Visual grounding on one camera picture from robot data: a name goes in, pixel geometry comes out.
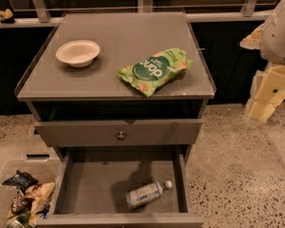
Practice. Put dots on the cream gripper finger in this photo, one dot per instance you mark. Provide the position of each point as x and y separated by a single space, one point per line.
252 41
257 114

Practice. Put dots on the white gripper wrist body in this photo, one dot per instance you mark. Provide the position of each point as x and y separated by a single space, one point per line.
277 38

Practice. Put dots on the green snack bag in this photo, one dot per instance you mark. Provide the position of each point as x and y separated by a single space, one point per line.
156 71

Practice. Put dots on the blue plastic bottle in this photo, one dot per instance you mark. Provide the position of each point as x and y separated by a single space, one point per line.
148 193

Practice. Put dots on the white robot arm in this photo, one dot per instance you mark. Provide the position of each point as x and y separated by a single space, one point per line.
272 44

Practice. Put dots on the grey upper drawer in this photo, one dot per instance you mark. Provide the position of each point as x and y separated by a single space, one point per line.
104 133

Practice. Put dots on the grey drawer cabinet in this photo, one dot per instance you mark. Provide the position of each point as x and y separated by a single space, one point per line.
55 91

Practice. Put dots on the round metal drawer knob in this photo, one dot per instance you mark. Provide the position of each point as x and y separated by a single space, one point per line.
121 136

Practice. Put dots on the grey open middle drawer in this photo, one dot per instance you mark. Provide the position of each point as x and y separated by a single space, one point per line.
92 187

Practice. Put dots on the white paper bowl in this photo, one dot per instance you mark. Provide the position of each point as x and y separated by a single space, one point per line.
79 53

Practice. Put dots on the grey metal railing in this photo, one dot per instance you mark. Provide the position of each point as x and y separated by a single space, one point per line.
34 12

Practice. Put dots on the yellow chip bag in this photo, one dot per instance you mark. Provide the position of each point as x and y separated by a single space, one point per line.
40 195

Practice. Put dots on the small yellow black object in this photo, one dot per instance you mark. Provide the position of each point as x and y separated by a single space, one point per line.
6 16

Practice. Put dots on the dark blue snack bag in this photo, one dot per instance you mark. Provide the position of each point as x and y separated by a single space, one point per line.
21 180

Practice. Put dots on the clear plastic storage bin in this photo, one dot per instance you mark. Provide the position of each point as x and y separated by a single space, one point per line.
42 170

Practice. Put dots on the brown snack bag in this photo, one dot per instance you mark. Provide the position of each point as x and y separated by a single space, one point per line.
20 204

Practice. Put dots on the green snack packet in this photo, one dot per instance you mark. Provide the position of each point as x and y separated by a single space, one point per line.
19 221

